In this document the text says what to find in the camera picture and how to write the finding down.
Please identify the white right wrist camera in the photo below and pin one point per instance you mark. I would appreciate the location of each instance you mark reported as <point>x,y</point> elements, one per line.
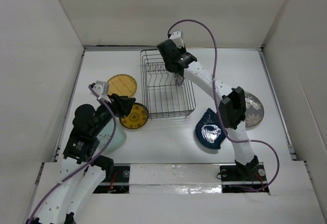
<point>177,39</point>

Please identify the dark blue leaf plate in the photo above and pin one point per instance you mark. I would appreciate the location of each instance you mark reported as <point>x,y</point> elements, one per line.
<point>209,131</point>

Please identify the yellow plate brown rim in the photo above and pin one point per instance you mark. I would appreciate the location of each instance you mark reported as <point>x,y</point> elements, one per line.
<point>137,118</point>

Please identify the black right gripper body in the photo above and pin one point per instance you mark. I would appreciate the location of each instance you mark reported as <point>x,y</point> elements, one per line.
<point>182,50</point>

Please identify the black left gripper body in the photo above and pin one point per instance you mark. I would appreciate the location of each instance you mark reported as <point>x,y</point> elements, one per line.
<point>106,115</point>

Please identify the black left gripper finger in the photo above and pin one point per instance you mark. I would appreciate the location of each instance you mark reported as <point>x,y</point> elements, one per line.
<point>122,112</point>
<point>125,102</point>

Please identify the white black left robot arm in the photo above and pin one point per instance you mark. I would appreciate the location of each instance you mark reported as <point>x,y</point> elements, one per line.
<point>83,166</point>

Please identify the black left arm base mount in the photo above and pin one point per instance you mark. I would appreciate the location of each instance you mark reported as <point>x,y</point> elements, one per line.
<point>118,181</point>

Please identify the round woven bamboo tray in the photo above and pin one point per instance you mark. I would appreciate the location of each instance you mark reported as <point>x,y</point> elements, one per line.
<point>122,85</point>

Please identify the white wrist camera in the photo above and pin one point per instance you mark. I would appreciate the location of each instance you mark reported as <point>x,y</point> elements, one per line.
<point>100,90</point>
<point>177,39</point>

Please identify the grey wire dish rack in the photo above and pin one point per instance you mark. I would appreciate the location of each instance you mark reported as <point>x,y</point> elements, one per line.
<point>160,95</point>

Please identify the grey deer pattern plate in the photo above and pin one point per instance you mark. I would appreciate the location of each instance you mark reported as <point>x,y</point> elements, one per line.
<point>254,110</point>

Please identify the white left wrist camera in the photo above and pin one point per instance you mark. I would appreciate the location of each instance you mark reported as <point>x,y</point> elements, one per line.
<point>100,90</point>

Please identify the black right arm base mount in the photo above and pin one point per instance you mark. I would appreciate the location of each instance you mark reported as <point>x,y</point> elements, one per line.
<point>230,173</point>

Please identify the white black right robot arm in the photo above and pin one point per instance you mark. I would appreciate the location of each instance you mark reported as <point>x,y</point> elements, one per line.
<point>231,101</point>

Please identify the blue floral white plate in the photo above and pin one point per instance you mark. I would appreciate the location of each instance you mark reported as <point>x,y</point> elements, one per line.
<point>178,79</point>

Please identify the light teal berry plate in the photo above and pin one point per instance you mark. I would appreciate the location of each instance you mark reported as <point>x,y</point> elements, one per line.
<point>112,130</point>

